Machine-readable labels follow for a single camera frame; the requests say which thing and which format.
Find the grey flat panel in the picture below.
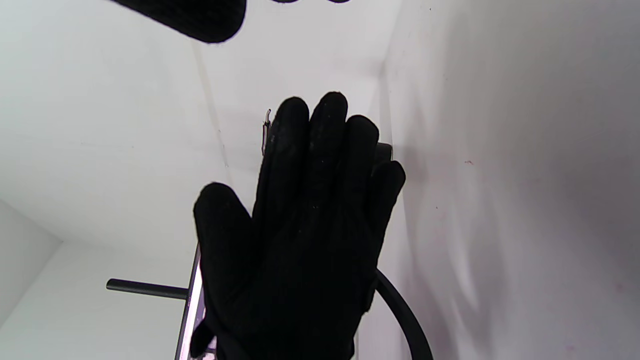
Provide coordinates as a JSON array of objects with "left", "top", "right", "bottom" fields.
[{"left": 175, "top": 243, "right": 207, "bottom": 360}]

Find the person's left hand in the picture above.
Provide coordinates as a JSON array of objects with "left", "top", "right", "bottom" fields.
[{"left": 190, "top": 91, "right": 407, "bottom": 360}]

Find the person's right hand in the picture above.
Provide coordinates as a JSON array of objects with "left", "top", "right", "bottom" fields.
[{"left": 110, "top": 0, "right": 353, "bottom": 45}]

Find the black rod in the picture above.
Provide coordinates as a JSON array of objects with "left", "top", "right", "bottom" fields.
[{"left": 106, "top": 278, "right": 189, "bottom": 301}]

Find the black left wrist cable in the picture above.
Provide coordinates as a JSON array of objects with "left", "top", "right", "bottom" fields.
[{"left": 374, "top": 269, "right": 434, "bottom": 360}]

